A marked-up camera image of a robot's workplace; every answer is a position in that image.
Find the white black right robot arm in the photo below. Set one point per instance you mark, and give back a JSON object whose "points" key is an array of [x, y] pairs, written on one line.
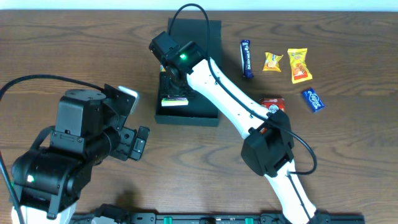
{"points": [[268, 139]]}

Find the black gift box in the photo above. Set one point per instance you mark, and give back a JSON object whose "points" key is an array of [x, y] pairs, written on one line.
{"points": [[199, 111]]}

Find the green Pretz snack box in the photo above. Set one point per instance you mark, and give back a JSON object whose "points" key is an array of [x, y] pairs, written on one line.
{"points": [[174, 101]]}

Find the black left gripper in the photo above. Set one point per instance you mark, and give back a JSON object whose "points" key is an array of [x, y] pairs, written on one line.
{"points": [[131, 143]]}

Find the small yellow snack packet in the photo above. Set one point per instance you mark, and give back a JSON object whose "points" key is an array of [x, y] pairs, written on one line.
{"points": [[272, 62]]}

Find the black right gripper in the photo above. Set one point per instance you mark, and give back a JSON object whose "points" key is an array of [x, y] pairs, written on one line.
{"points": [[175, 93]]}

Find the long yellow orange snack packet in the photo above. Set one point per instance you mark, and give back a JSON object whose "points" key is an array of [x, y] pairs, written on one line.
{"points": [[300, 72]]}

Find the red Hello Panda box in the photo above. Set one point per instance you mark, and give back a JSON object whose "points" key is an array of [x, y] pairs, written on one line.
{"points": [[273, 104]]}

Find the blue Eclipse mint tin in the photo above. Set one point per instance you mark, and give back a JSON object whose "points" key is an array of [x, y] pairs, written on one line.
{"points": [[313, 100]]}

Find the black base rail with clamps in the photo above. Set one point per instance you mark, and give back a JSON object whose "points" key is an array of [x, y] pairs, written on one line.
{"points": [[107, 213]]}

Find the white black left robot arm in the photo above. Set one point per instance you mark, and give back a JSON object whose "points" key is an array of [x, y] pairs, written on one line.
{"points": [[49, 177]]}

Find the blue Dairy Milk chocolate bar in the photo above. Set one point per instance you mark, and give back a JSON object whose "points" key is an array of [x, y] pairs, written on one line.
{"points": [[246, 59]]}

